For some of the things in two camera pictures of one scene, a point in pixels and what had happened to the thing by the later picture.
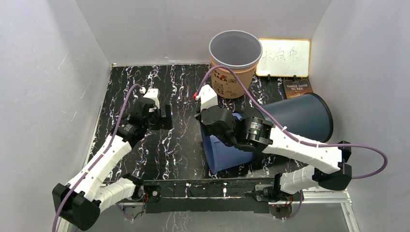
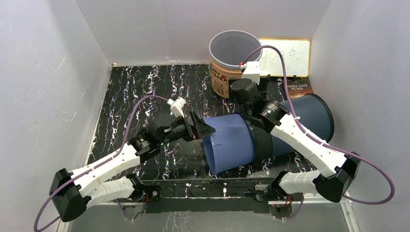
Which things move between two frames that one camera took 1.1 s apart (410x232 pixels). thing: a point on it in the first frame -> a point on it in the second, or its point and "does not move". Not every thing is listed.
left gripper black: (165, 123) -> (198, 129)
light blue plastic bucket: (222, 155) does not move
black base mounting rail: (222, 196) does not move
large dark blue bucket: (307, 117) does not move
